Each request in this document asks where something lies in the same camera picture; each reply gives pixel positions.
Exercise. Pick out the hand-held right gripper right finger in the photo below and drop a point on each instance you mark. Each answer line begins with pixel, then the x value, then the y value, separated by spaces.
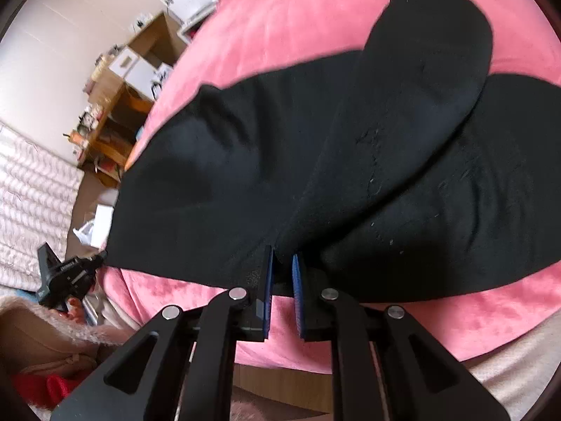
pixel 299 291

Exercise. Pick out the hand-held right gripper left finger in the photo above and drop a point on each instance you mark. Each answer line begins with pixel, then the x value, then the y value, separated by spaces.
pixel 265 289

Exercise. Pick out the white bedside cabinet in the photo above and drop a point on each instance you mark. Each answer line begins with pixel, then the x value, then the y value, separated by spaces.
pixel 197 8

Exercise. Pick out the pink fleece blanket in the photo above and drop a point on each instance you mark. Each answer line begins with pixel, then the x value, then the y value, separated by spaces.
pixel 285 17

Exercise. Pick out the wooden desk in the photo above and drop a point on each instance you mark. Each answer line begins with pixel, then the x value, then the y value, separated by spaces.
pixel 109 92

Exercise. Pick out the white box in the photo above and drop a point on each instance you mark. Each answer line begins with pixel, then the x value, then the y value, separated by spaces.
pixel 103 223

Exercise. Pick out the black pants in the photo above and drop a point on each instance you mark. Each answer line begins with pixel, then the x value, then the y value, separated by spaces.
pixel 263 162

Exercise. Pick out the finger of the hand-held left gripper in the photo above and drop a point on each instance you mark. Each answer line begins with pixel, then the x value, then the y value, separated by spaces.
pixel 98 259

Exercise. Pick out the orange cup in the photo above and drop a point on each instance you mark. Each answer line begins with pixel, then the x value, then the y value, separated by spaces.
pixel 80 137

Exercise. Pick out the pink white patterned curtain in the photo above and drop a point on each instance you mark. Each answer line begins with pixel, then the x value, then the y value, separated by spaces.
pixel 30 201

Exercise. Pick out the white drawer cabinet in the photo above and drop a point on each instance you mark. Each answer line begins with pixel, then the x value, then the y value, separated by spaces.
pixel 136 68

